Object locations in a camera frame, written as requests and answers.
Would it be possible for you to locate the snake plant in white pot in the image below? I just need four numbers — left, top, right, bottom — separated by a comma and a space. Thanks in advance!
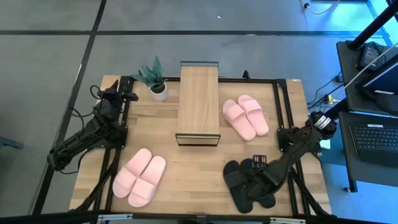
130, 55, 170, 101

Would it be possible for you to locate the silver bracket plate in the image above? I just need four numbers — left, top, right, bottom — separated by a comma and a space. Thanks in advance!
269, 217, 307, 224
97, 213, 134, 222

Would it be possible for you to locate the black aluminium table frame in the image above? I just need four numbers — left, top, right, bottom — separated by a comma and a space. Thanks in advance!
70, 74, 332, 218

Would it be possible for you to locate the beige floor cable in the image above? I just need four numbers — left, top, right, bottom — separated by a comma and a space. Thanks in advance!
298, 0, 342, 16

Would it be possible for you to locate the black pole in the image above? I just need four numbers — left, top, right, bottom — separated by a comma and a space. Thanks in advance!
347, 0, 398, 51

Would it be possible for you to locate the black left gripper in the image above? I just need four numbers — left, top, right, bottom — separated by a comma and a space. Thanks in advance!
99, 79, 139, 110

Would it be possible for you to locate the white cable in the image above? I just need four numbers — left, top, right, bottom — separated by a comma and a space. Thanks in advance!
343, 41, 398, 91

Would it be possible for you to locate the black power adapter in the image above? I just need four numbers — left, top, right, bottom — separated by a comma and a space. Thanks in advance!
356, 42, 382, 72

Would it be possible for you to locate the black floor cable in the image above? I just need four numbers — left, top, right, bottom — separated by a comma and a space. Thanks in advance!
307, 70, 345, 110

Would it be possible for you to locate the wooden shelf with black frame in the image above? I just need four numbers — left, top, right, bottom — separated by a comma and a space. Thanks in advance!
175, 60, 222, 147

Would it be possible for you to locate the black desk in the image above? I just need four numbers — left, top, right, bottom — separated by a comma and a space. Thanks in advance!
338, 111, 398, 194
336, 40, 398, 116

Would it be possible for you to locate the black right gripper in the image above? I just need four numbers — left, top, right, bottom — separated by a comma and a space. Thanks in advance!
245, 154, 282, 200

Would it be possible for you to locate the black computer monitor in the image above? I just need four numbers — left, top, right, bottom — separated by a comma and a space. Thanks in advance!
355, 53, 398, 116

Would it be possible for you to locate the black laptop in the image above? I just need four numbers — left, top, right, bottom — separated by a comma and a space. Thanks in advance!
348, 123, 398, 169

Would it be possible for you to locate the black crossbar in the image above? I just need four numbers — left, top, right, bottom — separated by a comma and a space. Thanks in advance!
0, 210, 398, 224

